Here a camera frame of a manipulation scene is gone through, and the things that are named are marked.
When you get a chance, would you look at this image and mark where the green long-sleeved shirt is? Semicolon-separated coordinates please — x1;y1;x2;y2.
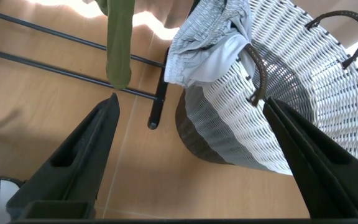
94;0;135;90

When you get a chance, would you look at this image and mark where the black clothes rack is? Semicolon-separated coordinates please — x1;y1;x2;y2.
0;0;201;131

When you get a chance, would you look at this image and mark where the pale grey garment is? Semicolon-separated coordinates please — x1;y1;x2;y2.
163;0;256;88

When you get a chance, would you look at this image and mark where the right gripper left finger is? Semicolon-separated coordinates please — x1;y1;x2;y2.
6;92;121;220

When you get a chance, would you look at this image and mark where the white laundry basket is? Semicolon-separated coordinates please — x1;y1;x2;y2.
175;0;358;175

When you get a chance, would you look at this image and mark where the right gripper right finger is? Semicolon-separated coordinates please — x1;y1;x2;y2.
262;96;358;218

